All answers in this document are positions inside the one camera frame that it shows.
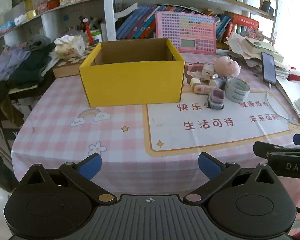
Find white green jar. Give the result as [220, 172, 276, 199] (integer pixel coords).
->
[90, 29, 103, 43]

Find pink learning tablet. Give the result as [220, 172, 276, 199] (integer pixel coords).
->
[155, 11, 217, 55]

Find bundle of pens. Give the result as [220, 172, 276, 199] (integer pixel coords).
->
[79, 16, 103, 32]

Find wooden chessboard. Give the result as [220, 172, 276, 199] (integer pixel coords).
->
[52, 43, 102, 78]

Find red box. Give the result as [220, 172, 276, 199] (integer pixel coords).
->
[231, 14, 260, 34]

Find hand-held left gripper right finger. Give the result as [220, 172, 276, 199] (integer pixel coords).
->
[182, 152, 285, 204]

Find pink plush toy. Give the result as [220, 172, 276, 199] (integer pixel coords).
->
[213, 56, 241, 78]

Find yellow cardboard box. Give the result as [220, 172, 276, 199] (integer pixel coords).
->
[79, 38, 186, 108]

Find grey glitter bottle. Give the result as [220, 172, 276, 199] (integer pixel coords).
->
[209, 77, 228, 88]

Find red plush toy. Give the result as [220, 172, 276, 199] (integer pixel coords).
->
[287, 67, 300, 93]

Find white charger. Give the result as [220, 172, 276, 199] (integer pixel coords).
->
[201, 63, 217, 81]

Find white bookshelf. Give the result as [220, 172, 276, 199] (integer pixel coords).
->
[0, 0, 280, 48]

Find pink white correction tape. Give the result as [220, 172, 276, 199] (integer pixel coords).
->
[194, 85, 215, 95]

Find red toy pen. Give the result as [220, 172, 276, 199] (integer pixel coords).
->
[81, 17, 94, 44]

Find stack of papers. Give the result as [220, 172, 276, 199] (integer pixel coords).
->
[226, 34, 290, 78]

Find grey tape roll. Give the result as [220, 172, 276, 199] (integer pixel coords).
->
[224, 78, 251, 102]

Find black smartphone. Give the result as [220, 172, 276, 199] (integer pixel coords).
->
[261, 52, 277, 85]

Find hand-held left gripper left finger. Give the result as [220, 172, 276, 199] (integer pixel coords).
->
[15, 152, 118, 204]

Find row of blue books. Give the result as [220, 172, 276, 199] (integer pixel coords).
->
[116, 4, 170, 40]

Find pile of clothes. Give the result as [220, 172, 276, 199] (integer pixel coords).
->
[0, 34, 57, 100]

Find white cable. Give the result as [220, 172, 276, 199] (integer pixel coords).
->
[266, 84, 290, 120]

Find floral tissue pack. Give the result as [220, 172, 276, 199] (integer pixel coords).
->
[54, 35, 87, 60]

